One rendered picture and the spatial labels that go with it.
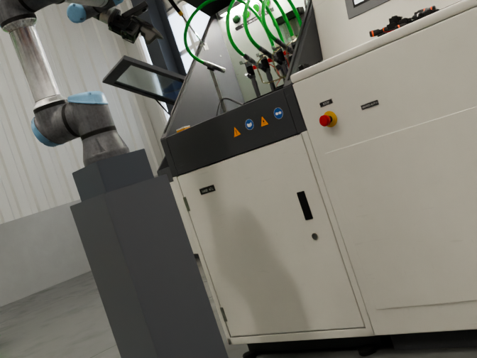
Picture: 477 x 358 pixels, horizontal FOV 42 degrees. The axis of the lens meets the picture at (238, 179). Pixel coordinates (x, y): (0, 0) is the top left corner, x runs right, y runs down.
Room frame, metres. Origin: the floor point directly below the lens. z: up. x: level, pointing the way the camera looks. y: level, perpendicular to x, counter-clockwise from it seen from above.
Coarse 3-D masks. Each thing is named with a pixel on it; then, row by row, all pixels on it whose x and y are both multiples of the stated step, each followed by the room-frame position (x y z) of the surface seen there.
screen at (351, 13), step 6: (348, 0) 2.17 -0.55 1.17; (354, 0) 2.15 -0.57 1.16; (360, 0) 2.13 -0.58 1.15; (366, 0) 2.12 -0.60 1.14; (372, 0) 2.10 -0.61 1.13; (378, 0) 2.09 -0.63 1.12; (384, 0) 2.07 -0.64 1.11; (348, 6) 2.17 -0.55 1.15; (354, 6) 2.15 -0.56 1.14; (360, 6) 2.13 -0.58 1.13; (366, 6) 2.12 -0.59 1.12; (372, 6) 2.10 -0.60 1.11; (348, 12) 2.17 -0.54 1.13; (354, 12) 2.15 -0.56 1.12; (360, 12) 2.13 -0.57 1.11
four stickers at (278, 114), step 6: (276, 108) 2.13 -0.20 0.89; (264, 114) 2.17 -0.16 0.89; (276, 114) 2.14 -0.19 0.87; (282, 114) 2.12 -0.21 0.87; (246, 120) 2.23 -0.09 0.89; (252, 120) 2.21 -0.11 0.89; (258, 120) 2.20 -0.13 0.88; (264, 120) 2.18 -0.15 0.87; (234, 126) 2.27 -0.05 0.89; (246, 126) 2.24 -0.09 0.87; (252, 126) 2.22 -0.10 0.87; (234, 132) 2.28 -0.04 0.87; (240, 132) 2.26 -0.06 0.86
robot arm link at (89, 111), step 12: (72, 96) 1.98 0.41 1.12; (84, 96) 1.97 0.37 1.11; (96, 96) 1.99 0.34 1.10; (72, 108) 1.99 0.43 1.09; (84, 108) 1.97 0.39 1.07; (96, 108) 1.98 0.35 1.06; (108, 108) 2.02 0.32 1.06; (72, 120) 1.99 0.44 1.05; (84, 120) 1.97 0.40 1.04; (96, 120) 1.97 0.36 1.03; (108, 120) 2.00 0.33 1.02; (72, 132) 2.02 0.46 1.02; (84, 132) 1.98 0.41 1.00
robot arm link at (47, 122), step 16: (0, 0) 2.00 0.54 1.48; (16, 0) 1.98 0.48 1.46; (0, 16) 2.02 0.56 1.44; (16, 16) 2.00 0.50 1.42; (32, 16) 2.04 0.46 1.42; (16, 32) 2.02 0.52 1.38; (32, 32) 2.04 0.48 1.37; (16, 48) 2.03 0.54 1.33; (32, 48) 2.03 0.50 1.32; (32, 64) 2.03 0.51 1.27; (48, 64) 2.07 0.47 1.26; (32, 80) 2.03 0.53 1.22; (48, 80) 2.04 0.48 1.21; (48, 96) 2.03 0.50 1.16; (48, 112) 2.02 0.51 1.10; (32, 128) 2.05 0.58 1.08; (48, 128) 2.02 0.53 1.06; (64, 128) 2.01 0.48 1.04; (48, 144) 2.06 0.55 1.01
